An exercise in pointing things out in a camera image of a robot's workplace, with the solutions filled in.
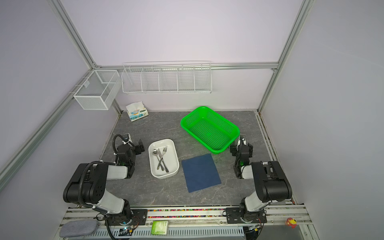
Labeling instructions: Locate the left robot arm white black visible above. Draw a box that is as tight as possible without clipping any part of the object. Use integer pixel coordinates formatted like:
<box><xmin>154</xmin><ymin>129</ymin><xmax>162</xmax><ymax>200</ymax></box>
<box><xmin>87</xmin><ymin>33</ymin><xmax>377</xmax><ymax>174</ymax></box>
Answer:
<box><xmin>63</xmin><ymin>135</ymin><xmax>147</xmax><ymax>228</ymax></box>

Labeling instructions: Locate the white wire shelf rack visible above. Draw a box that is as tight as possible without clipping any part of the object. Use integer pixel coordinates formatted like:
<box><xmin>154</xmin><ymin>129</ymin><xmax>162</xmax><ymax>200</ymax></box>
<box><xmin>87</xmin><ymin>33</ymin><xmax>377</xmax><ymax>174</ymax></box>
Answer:
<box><xmin>122</xmin><ymin>61</ymin><xmax>213</xmax><ymax>94</ymax></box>

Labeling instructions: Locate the blue paper napkin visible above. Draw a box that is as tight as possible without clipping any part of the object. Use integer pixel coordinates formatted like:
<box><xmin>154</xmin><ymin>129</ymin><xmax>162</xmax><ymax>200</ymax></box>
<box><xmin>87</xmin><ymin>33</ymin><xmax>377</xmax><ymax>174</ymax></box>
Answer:
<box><xmin>181</xmin><ymin>154</ymin><xmax>222</xmax><ymax>193</ymax></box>

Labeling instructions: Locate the white mesh box basket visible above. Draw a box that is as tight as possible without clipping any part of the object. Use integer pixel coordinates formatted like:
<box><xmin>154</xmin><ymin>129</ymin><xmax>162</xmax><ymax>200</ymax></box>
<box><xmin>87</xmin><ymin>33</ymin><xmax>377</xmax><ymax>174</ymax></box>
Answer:
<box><xmin>74</xmin><ymin>70</ymin><xmax>122</xmax><ymax>111</ymax></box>

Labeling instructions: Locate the grey cloth pad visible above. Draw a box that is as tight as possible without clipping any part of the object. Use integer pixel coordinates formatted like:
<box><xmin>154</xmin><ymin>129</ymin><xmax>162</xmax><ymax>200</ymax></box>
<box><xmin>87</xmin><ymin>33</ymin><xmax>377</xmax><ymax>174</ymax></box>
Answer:
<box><xmin>59</xmin><ymin>220</ymin><xmax>99</xmax><ymax>238</ymax></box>

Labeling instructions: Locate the green plastic basket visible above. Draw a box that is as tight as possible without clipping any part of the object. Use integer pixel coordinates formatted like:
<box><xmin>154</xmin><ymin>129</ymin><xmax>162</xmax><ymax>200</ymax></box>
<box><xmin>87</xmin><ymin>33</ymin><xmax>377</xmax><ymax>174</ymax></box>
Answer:
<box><xmin>180</xmin><ymin>106</ymin><xmax>240</xmax><ymax>155</ymax></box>

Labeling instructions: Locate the green small box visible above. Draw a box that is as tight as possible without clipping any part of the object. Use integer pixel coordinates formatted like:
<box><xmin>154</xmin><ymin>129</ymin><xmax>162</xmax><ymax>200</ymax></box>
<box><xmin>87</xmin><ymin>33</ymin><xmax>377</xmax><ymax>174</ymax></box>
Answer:
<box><xmin>151</xmin><ymin>221</ymin><xmax>169</xmax><ymax>236</ymax></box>

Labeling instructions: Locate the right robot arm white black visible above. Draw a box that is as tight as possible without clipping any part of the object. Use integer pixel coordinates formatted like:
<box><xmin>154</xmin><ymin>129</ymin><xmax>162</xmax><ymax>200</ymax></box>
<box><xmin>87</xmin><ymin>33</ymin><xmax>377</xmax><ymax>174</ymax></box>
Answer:
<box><xmin>225</xmin><ymin>143</ymin><xmax>293</xmax><ymax>224</ymax></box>

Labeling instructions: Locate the silver knife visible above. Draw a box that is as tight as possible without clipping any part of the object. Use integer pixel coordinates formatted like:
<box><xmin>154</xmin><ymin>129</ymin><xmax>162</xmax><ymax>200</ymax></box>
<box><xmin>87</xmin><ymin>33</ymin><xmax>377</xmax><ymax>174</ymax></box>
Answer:
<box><xmin>158</xmin><ymin>146</ymin><xmax>169</xmax><ymax>173</ymax></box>

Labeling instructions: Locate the tissue pack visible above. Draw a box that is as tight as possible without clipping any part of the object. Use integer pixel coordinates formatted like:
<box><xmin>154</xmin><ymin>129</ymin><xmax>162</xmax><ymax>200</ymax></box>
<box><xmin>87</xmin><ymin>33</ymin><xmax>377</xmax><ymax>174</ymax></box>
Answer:
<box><xmin>126</xmin><ymin>102</ymin><xmax>149</xmax><ymax>122</ymax></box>

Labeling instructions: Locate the white rectangular dish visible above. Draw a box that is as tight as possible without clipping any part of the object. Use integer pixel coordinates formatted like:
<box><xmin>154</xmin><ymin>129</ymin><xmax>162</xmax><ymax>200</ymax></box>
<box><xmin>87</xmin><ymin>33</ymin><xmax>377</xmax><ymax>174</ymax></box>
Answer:
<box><xmin>148</xmin><ymin>139</ymin><xmax>180</xmax><ymax>180</ymax></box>

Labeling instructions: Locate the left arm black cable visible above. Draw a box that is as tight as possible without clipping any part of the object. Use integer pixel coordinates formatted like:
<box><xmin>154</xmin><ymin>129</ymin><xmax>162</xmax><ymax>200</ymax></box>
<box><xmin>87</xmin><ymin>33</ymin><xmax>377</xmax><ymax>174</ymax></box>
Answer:
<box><xmin>111</xmin><ymin>133</ymin><xmax>127</xmax><ymax>157</ymax></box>

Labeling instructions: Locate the silver fork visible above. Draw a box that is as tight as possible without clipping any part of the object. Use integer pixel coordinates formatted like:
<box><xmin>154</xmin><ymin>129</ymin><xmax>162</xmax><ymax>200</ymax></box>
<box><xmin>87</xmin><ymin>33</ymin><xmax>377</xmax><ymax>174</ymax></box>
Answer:
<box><xmin>157</xmin><ymin>146</ymin><xmax>168</xmax><ymax>172</ymax></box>

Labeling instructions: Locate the red yellow toy figure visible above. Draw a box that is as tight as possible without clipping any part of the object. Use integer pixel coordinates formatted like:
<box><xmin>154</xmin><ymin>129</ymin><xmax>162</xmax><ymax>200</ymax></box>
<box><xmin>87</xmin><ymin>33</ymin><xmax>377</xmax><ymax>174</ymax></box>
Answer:
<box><xmin>285</xmin><ymin>218</ymin><xmax>297</xmax><ymax>229</ymax></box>

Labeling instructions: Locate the silver spoon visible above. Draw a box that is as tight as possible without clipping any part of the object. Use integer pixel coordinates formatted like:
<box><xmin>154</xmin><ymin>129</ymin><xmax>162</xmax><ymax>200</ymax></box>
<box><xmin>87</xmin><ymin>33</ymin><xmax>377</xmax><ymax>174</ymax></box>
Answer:
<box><xmin>152</xmin><ymin>149</ymin><xmax>164</xmax><ymax>171</ymax></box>

